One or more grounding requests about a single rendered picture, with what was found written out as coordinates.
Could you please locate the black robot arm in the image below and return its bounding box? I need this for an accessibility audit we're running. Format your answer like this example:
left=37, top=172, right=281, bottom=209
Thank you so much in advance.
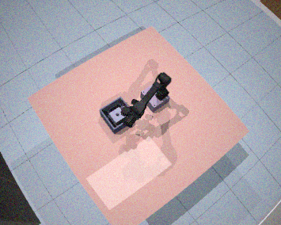
left=121, top=72, right=171, bottom=127

